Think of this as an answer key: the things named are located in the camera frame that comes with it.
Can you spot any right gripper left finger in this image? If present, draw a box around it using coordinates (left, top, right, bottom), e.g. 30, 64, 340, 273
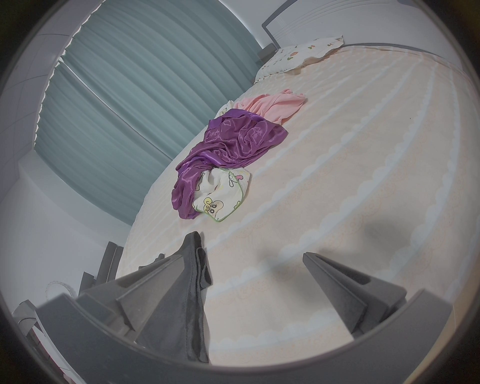
77, 255, 184, 332

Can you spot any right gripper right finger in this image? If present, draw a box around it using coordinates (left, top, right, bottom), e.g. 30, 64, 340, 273
302, 252, 407, 334

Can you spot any black T-shirt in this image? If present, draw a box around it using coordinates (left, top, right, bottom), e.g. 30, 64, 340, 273
135, 231, 213, 364

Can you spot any black chest of drawers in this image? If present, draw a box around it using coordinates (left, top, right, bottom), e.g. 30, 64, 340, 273
95, 242, 125, 283

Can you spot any black dressing table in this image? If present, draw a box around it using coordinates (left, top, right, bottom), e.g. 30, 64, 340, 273
78, 271, 99, 294

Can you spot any round white mirror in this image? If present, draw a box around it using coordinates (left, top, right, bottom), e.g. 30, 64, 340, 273
46, 280, 76, 299

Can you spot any white printed garment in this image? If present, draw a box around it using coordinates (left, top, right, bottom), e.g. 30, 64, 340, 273
192, 100, 253, 223

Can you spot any bed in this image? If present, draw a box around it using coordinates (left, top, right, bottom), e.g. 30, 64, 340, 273
118, 0, 477, 370

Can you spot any blue-green curtain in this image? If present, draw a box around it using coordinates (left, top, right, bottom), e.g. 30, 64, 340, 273
60, 0, 265, 160
34, 63, 178, 226

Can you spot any purple satin garment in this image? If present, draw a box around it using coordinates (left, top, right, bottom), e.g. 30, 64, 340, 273
171, 109, 289, 221

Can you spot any pink garment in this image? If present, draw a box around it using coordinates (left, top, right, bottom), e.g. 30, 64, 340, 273
232, 89, 307, 126

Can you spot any white printed pillow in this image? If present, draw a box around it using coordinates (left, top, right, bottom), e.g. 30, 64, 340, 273
255, 35, 345, 82

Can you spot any grey bedside table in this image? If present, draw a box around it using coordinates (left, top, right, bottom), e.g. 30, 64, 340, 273
257, 43, 277, 64

